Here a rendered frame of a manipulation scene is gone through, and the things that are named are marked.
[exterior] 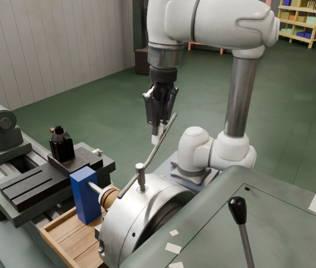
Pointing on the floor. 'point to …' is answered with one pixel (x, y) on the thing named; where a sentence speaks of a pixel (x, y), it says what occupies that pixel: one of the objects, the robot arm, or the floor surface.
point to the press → (140, 37)
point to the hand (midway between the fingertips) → (157, 134)
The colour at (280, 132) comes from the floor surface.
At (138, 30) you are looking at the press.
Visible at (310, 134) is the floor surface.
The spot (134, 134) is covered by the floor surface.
